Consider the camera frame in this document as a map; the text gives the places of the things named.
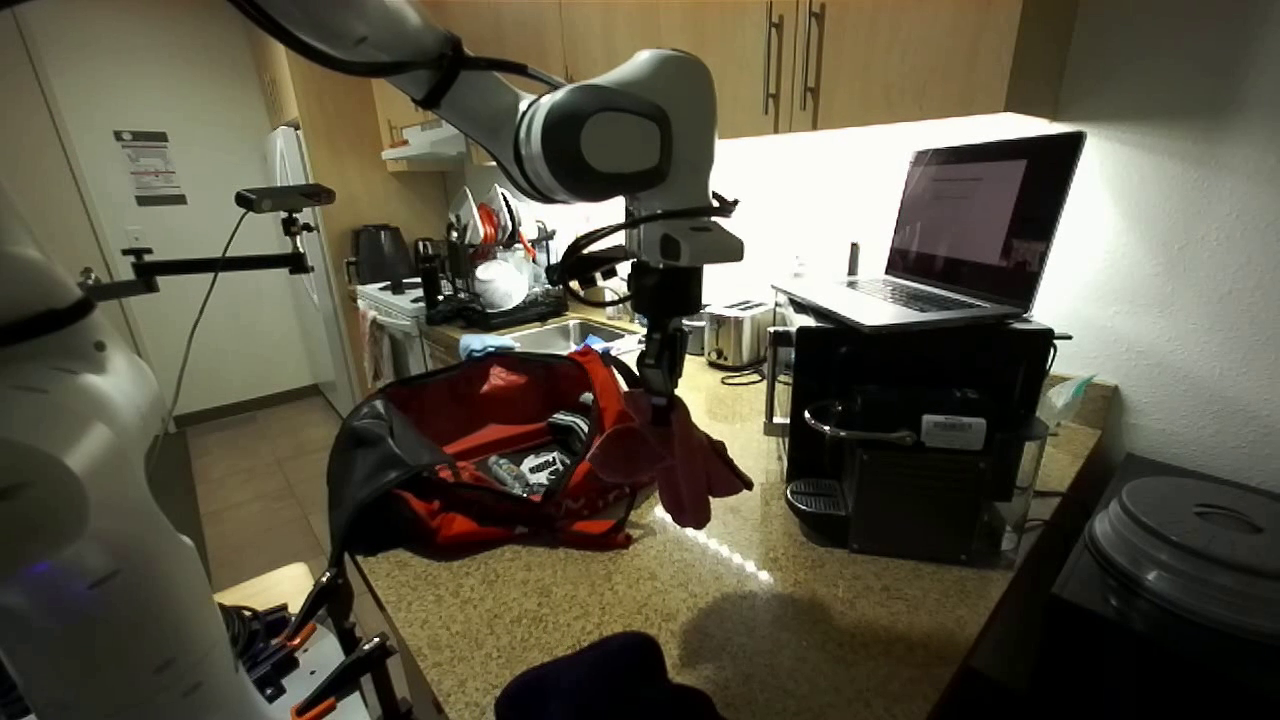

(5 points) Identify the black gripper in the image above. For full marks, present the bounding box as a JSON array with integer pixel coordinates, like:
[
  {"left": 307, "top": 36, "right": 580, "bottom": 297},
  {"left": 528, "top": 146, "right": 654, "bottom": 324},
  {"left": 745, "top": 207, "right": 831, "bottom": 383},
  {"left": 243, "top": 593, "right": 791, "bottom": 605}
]
[{"left": 630, "top": 261, "right": 704, "bottom": 397}]

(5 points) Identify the pink red towel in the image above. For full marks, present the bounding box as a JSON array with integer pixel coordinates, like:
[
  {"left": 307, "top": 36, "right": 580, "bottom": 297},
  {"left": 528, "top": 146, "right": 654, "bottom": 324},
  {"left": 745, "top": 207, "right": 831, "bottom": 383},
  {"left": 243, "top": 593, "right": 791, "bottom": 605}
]
[{"left": 623, "top": 391, "right": 752, "bottom": 529}]

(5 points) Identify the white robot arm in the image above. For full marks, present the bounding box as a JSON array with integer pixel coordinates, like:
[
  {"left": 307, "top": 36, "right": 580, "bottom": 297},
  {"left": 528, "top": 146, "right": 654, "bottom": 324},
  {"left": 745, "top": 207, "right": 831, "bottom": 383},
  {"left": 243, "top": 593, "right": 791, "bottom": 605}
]
[{"left": 232, "top": 0, "right": 745, "bottom": 397}]

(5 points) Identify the silver two-slot toaster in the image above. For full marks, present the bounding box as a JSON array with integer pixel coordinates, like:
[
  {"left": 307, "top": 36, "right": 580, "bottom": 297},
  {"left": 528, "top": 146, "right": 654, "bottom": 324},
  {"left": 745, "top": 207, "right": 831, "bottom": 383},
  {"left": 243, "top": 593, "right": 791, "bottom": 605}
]
[{"left": 704, "top": 298, "right": 768, "bottom": 366}]

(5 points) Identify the green labelled plastic bottle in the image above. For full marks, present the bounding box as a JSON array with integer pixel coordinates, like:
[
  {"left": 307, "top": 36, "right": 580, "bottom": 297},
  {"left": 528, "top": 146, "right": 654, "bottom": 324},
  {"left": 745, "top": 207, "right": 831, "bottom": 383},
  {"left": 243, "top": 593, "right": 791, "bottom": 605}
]
[{"left": 549, "top": 391, "right": 598, "bottom": 454}]

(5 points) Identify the black white striped cloth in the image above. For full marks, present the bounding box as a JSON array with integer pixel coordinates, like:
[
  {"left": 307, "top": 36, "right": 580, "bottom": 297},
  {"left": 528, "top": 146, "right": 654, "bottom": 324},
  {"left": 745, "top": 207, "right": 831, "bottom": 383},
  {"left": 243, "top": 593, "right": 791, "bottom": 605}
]
[{"left": 479, "top": 448, "right": 573, "bottom": 500}]

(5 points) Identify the orange and black backpack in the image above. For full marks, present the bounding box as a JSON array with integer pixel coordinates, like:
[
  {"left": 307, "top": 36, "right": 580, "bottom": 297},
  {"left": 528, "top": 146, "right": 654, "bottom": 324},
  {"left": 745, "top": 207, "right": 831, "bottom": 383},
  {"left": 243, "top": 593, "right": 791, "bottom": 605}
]
[{"left": 329, "top": 348, "right": 649, "bottom": 560}]

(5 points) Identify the black stainless microwave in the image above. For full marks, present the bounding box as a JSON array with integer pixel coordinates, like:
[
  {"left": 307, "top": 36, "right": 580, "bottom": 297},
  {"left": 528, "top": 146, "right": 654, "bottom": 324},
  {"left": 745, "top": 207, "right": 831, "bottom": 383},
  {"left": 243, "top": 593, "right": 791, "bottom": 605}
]
[{"left": 785, "top": 320, "right": 1051, "bottom": 562}]

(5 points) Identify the open laptop computer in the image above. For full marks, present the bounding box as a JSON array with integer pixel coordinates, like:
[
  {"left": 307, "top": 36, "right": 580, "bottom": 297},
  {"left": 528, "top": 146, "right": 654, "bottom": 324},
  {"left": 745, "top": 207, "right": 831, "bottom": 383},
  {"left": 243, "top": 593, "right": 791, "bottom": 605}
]
[{"left": 782, "top": 133, "right": 1084, "bottom": 332}]

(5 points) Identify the black cloth lump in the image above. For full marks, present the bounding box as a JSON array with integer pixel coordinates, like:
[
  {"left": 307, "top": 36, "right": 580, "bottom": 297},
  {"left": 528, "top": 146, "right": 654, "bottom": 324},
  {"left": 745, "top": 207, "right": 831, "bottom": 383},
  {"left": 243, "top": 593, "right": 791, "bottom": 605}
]
[{"left": 492, "top": 631, "right": 724, "bottom": 720}]

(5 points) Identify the grey round appliance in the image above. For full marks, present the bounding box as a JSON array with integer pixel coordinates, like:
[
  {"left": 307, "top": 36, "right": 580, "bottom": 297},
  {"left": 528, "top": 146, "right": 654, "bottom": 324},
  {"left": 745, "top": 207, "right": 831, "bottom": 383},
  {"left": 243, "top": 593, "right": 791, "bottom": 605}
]
[{"left": 1051, "top": 454, "right": 1280, "bottom": 697}]

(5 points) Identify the camera on black stand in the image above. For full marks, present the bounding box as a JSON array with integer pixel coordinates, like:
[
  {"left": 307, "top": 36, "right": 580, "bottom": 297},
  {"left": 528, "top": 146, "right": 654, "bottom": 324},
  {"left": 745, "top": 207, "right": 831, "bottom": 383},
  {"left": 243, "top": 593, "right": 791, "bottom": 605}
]
[{"left": 77, "top": 180, "right": 340, "bottom": 305}]

